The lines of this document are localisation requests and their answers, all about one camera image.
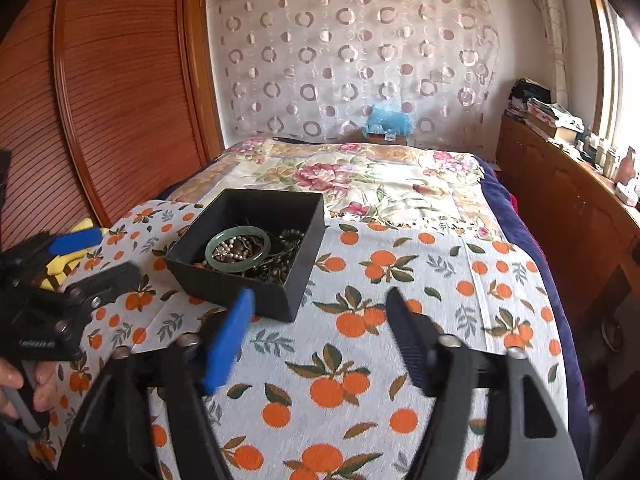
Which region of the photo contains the floral blanket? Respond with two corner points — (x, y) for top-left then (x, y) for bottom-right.
(164, 137), (507, 242)

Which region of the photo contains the black square box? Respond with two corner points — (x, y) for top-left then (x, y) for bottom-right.
(163, 188), (327, 322)

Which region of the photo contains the small cream pearl strand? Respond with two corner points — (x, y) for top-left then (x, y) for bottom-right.
(213, 240), (261, 264)

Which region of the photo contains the yellow cloth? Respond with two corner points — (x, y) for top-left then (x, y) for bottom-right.
(39, 217), (109, 292)

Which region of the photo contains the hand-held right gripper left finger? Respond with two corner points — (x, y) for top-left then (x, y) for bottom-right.
(56, 288), (256, 480)

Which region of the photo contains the row of small bottles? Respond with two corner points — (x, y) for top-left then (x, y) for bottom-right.
(579, 131), (640, 207)

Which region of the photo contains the green jade bangle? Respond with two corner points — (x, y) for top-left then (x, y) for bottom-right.
(204, 226), (272, 272)

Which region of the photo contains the wooden side cabinet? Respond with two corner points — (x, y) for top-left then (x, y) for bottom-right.
(494, 114), (640, 343)

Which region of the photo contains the stack of books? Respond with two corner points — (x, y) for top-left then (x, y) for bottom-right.
(504, 78), (587, 144)

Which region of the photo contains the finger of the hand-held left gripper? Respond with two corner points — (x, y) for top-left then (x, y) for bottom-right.
(66, 261), (142, 312)
(47, 227), (104, 258)

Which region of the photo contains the white patterned curtain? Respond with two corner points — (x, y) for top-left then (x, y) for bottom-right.
(524, 0), (577, 112)

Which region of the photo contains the brown wooden wardrobe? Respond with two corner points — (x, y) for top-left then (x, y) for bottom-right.
(0, 0), (227, 252)

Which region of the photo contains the person's left hand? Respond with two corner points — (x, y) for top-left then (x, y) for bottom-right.
(0, 358), (61, 420)

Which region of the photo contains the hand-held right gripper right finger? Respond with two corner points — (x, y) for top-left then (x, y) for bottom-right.
(384, 287), (584, 480)

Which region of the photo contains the orange fruit print tablecloth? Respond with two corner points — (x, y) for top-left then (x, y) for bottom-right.
(44, 199), (572, 480)

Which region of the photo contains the sheer curtain with circles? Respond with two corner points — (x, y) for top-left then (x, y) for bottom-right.
(206, 0), (502, 147)

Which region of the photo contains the window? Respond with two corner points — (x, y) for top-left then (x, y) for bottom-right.
(584, 0), (640, 162)

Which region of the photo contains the brown wooden bead bracelet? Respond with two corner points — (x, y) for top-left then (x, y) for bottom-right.
(249, 229), (307, 287)

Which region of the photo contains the purple blanket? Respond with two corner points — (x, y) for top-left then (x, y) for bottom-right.
(472, 154), (602, 480)

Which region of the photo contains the blue plastic bag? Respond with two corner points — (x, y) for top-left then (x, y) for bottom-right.
(366, 103), (414, 136)

